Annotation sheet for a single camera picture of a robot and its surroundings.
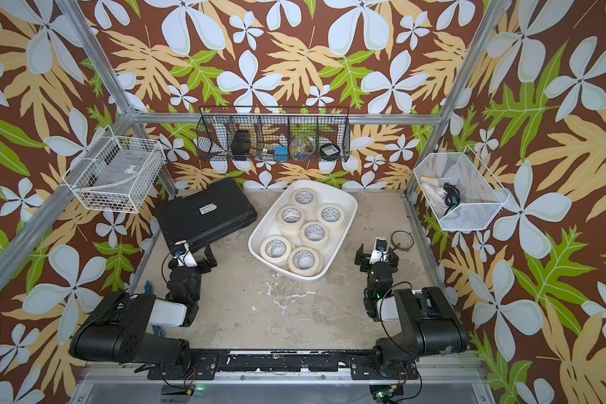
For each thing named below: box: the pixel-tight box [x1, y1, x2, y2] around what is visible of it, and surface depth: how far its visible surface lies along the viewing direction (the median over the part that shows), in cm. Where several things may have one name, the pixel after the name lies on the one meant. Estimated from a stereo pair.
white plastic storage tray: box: [247, 179, 359, 282], surface depth 101 cm
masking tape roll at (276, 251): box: [260, 235, 293, 266], surface depth 95 cm
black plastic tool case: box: [155, 177, 257, 250], surface depth 105 cm
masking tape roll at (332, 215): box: [316, 203, 346, 232], surface depth 106 cm
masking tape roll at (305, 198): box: [290, 187, 319, 213], surface depth 113 cm
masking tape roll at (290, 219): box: [276, 204, 306, 235], surface depth 106 cm
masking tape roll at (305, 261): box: [287, 246, 324, 277], surface depth 92 cm
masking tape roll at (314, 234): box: [299, 220, 330, 251], surface depth 99 cm
